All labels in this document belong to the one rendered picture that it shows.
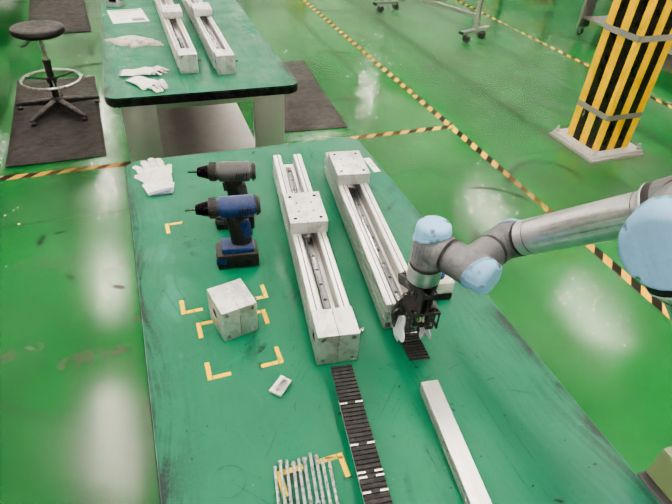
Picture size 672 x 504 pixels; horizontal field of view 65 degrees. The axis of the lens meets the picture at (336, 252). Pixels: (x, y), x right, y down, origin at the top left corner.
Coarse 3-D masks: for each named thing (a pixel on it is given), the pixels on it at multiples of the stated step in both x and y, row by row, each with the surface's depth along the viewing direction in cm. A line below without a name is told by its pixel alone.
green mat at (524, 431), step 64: (128, 192) 181; (192, 192) 183; (256, 192) 185; (320, 192) 187; (384, 192) 189; (192, 256) 156; (192, 320) 136; (448, 320) 141; (192, 384) 120; (256, 384) 121; (320, 384) 122; (384, 384) 123; (448, 384) 124; (512, 384) 125; (192, 448) 108; (256, 448) 109; (320, 448) 109; (384, 448) 110; (512, 448) 112; (576, 448) 113
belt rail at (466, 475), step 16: (432, 384) 120; (432, 400) 117; (432, 416) 116; (448, 416) 114; (448, 432) 111; (448, 448) 108; (464, 448) 108; (464, 464) 105; (464, 480) 102; (480, 480) 103; (464, 496) 102; (480, 496) 100
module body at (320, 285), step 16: (288, 176) 183; (304, 176) 179; (288, 192) 170; (288, 240) 163; (304, 240) 157; (320, 240) 151; (304, 256) 145; (320, 256) 151; (304, 272) 140; (320, 272) 144; (336, 272) 140; (304, 288) 136; (320, 288) 139; (336, 288) 136; (304, 304) 139; (320, 304) 136; (336, 304) 134
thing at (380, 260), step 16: (336, 192) 179; (352, 192) 178; (368, 192) 173; (352, 208) 165; (368, 208) 168; (352, 224) 160; (368, 224) 163; (384, 224) 159; (352, 240) 162; (368, 240) 152; (384, 240) 154; (368, 256) 146; (384, 256) 153; (400, 256) 147; (368, 272) 146; (384, 272) 146; (400, 272) 142; (368, 288) 148; (384, 288) 136; (400, 288) 143; (384, 304) 134; (384, 320) 135
